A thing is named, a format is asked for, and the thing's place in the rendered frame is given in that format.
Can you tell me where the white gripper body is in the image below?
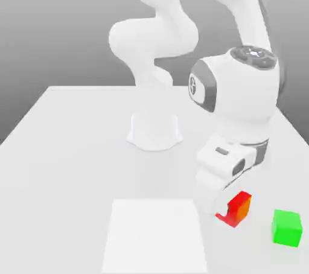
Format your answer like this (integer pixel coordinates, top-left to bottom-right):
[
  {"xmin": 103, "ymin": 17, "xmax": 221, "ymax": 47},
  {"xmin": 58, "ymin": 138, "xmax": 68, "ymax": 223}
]
[{"xmin": 195, "ymin": 169, "xmax": 246, "ymax": 199}]

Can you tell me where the small red cube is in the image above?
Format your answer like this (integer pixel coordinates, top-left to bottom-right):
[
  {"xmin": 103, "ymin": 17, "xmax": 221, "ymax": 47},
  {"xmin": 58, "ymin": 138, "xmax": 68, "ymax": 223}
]
[{"xmin": 214, "ymin": 190, "xmax": 252, "ymax": 228}]

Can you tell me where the small green cube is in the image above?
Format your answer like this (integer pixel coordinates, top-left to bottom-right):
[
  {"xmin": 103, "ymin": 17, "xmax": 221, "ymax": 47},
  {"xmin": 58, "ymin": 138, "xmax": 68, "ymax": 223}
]
[{"xmin": 271, "ymin": 209, "xmax": 303, "ymax": 248}]

